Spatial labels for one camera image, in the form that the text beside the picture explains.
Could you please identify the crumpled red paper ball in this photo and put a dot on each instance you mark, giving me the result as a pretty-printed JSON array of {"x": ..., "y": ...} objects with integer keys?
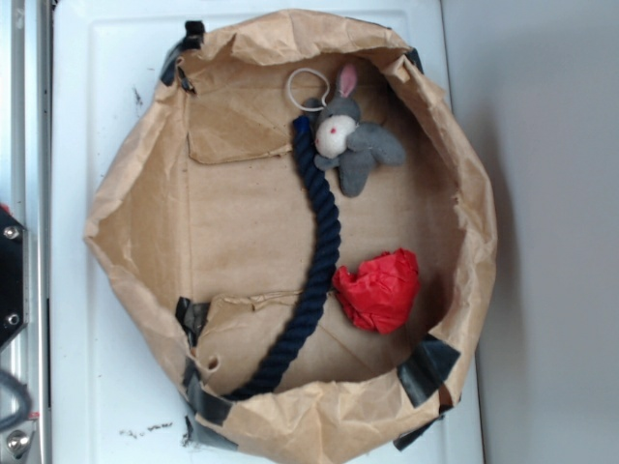
[{"x": 380, "y": 295}]

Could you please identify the grey plush bunny toy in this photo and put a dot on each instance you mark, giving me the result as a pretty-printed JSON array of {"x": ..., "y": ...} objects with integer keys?
[{"x": 342, "y": 140}]

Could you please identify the white plastic tray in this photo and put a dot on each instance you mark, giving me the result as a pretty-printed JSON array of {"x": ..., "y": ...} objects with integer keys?
[{"x": 110, "y": 401}]

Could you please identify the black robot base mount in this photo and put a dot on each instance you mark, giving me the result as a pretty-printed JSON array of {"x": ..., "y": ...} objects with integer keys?
[{"x": 14, "y": 315}]

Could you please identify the grey metal rail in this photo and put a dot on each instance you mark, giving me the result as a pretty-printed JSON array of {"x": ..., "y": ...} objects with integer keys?
[{"x": 25, "y": 105}]

